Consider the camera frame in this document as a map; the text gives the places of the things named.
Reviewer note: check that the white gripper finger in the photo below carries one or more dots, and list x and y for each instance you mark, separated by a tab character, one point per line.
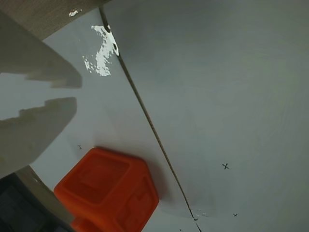
36	62
31	135

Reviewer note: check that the orange plastic cube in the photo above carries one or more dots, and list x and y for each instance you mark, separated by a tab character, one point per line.
106	188

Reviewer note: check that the black furniture behind table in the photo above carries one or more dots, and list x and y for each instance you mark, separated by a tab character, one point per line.
19	210

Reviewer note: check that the white paper sheet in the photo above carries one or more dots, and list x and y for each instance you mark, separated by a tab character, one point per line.
229	96
108	108

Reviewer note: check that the small clear tape piece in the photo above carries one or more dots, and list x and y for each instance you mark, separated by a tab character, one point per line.
204	212

